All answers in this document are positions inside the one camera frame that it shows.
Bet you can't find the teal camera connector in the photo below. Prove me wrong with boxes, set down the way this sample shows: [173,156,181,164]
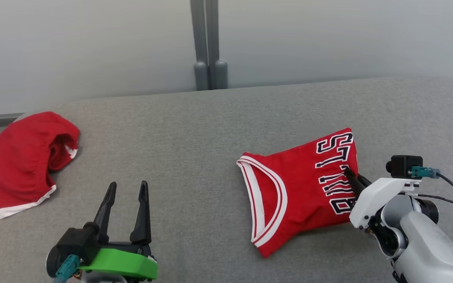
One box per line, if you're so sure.
[55,254,81,283]
[411,166,441,180]

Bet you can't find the red basketball jersey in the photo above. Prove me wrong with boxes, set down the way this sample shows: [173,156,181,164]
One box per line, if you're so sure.
[236,127,359,259]

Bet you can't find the teal left camera connector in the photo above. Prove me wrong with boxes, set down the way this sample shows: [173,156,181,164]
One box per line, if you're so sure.
[55,254,81,283]

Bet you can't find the thin black right gripper cable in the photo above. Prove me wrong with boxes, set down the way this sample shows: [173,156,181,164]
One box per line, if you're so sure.
[400,192,453,206]

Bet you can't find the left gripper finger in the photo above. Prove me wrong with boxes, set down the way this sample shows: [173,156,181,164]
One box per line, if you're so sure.
[130,180,152,245]
[93,182,117,243]

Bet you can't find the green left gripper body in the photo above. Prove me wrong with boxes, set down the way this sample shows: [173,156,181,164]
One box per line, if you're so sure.
[79,240,158,281]

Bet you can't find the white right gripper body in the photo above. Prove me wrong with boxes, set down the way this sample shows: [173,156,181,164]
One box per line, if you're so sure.
[348,177,422,230]

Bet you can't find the red shorts with white stripes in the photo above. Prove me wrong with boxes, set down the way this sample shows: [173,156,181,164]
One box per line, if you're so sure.
[0,111,81,228]

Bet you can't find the teal right camera connector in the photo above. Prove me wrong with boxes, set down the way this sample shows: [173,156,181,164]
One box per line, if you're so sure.
[411,166,441,180]

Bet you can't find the grey double partition post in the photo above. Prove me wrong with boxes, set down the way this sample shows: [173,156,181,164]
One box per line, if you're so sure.
[190,0,228,91]

